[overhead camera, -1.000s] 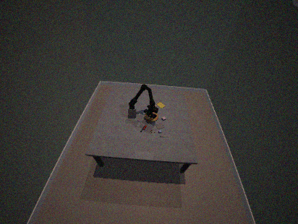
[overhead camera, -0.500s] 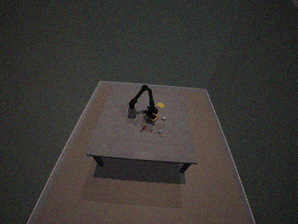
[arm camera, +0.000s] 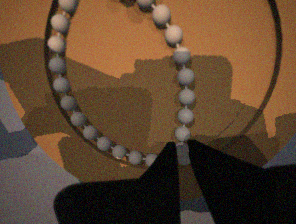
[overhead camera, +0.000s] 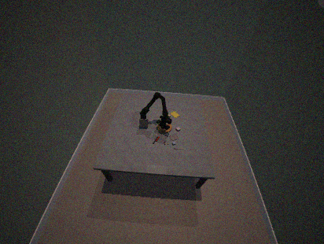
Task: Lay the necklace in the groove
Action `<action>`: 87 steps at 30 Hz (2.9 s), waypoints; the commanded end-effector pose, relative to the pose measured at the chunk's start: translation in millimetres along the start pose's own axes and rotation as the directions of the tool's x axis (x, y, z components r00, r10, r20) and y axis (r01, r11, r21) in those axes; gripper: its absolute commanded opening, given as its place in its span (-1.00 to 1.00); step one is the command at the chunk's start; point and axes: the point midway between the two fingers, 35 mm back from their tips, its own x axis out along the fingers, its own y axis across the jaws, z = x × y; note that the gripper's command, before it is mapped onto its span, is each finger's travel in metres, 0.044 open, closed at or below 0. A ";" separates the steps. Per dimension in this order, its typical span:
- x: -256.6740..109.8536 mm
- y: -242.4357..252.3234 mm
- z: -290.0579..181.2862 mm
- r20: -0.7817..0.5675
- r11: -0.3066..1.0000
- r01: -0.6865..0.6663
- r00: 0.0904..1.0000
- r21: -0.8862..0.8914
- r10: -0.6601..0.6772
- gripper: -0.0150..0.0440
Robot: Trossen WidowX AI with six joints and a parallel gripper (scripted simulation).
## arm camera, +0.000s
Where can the round orange bead board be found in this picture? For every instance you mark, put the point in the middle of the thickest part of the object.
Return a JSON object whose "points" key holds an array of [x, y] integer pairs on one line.
{"points": [[122, 74]]}

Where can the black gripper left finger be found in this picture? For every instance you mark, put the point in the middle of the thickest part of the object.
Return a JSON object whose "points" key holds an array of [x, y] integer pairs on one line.
{"points": [[153, 198]]}

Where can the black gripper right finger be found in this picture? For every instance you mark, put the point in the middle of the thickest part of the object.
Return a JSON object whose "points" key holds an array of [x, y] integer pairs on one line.
{"points": [[238, 192]]}

